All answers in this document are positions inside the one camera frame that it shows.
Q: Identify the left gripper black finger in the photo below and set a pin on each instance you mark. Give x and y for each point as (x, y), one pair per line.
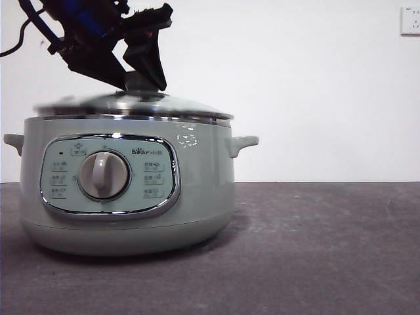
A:
(147, 55)
(98, 69)

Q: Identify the glass lid with green knob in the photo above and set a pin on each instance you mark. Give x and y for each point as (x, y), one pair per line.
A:
(131, 105)

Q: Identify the pale green electric cooking pot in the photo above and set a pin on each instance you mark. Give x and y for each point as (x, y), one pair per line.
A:
(203, 183)

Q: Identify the white wall socket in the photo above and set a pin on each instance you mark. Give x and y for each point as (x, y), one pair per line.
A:
(411, 21)

